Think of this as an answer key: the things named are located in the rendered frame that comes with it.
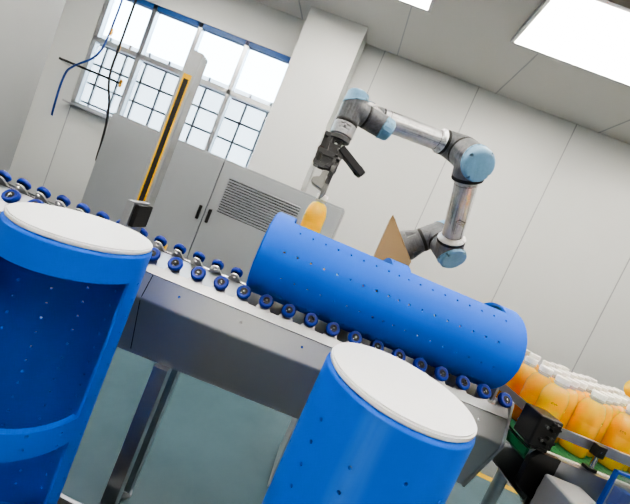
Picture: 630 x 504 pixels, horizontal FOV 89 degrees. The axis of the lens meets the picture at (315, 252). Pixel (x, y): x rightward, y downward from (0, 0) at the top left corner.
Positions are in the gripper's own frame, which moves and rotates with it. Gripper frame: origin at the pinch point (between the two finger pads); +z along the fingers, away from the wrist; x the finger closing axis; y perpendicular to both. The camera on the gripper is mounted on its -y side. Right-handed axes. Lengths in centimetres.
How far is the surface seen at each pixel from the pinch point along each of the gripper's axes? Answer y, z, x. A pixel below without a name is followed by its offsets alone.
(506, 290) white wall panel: -238, -6, -260
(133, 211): 54, 28, 4
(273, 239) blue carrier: 8.3, 18.3, 13.0
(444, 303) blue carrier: -47, 16, 12
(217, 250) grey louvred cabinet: 65, 63, -164
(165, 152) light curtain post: 68, 6, -30
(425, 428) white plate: -27, 30, 65
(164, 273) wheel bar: 35, 41, 11
